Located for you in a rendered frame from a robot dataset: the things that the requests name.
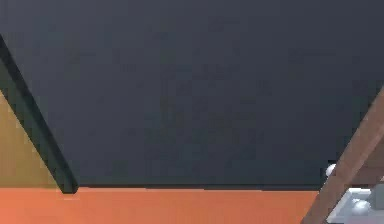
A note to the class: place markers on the dark grey cabinet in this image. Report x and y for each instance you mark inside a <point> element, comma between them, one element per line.
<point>200,100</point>

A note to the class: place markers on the small white round knob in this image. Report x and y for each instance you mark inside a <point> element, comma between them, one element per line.
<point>330,170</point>

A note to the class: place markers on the brown wooden table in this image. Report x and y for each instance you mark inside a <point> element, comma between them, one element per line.
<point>348,165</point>

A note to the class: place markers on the pale grey ball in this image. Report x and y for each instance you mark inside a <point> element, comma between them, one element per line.
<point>361,206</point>

